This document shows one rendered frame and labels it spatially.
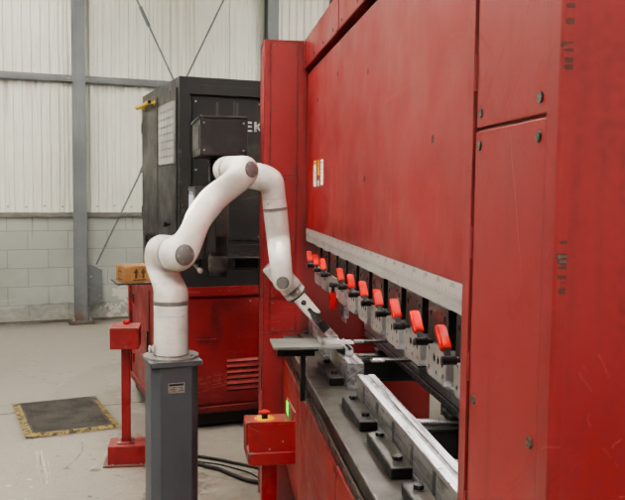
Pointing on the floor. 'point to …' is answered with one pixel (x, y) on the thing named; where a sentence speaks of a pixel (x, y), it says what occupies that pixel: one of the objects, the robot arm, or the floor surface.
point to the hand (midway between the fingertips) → (322, 325)
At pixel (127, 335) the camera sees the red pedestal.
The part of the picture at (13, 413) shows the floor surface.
